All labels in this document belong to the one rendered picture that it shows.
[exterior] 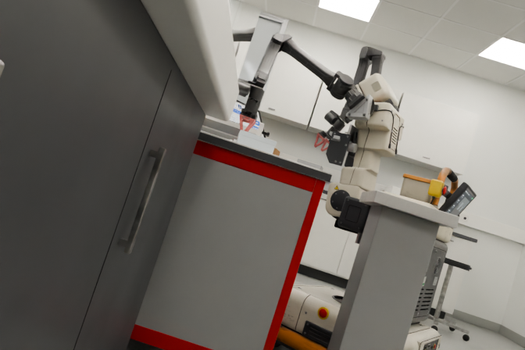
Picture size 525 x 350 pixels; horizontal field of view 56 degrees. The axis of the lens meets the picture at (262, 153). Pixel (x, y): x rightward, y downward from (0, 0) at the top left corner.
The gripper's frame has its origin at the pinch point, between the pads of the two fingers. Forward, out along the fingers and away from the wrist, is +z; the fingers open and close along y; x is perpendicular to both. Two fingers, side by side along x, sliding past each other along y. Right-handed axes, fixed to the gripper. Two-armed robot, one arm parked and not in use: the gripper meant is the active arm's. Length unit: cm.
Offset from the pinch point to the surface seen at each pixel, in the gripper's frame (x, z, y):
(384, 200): 55, 11, 40
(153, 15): -2, 6, 141
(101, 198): -3, 31, 133
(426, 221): 71, 13, 36
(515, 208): 292, -65, -383
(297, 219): 30, 26, 46
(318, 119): 41, -84, -349
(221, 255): 11, 44, 47
